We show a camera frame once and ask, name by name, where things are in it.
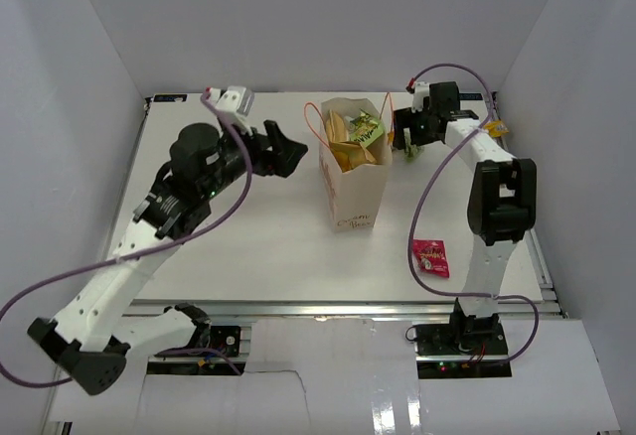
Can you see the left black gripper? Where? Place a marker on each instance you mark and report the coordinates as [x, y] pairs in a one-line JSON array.
[[285, 153]]

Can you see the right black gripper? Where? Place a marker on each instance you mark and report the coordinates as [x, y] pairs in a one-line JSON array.
[[406, 119]]

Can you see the light green snack packet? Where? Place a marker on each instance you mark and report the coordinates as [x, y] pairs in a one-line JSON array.
[[411, 152]]

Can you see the green candy packet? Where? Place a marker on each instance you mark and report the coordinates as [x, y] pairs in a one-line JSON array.
[[365, 129]]

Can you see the yellow chips bag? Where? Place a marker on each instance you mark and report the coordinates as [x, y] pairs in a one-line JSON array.
[[348, 155]]

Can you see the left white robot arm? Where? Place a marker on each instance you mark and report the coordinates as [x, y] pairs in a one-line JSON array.
[[88, 339]]

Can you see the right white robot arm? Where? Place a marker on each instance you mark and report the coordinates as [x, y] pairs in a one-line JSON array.
[[501, 210]]

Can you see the cream paper bag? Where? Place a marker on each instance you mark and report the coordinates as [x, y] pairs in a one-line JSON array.
[[354, 197]]

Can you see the small yellow snack packet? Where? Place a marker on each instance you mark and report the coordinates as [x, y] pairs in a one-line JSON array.
[[496, 128]]

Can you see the red candy packet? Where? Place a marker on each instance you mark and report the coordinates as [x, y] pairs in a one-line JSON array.
[[431, 257]]

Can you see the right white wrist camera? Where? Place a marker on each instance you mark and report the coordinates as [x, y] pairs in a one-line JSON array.
[[420, 94]]

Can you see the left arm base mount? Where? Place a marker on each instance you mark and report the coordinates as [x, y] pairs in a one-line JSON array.
[[213, 352]]

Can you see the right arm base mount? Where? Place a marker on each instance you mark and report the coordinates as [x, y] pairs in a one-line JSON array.
[[439, 356]]

